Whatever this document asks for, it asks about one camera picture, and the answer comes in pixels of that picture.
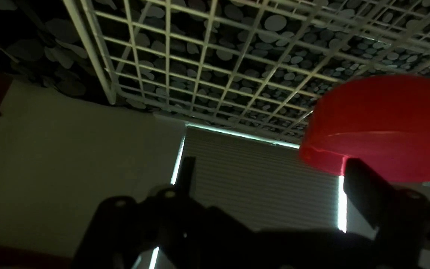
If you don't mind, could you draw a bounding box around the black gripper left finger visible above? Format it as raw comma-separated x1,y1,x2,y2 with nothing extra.
178,157,196,194

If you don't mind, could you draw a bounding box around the white wire mesh shoe rack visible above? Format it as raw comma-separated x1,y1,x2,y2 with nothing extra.
63,0,430,140

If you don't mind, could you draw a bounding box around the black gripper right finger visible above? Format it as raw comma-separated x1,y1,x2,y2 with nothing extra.
345,158,424,235

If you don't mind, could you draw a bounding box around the pink plastic bowl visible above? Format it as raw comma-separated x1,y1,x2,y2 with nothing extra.
299,75,430,182

